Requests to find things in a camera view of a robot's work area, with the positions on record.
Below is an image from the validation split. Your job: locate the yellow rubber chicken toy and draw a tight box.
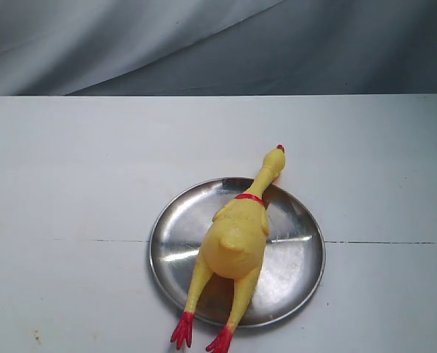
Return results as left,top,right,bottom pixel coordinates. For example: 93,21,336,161
171,144,285,352

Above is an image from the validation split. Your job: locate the round stainless steel plate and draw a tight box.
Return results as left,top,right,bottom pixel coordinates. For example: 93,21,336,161
149,177,326,328

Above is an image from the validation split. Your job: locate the grey backdrop cloth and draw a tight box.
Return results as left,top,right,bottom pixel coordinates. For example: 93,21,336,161
0,1,437,96

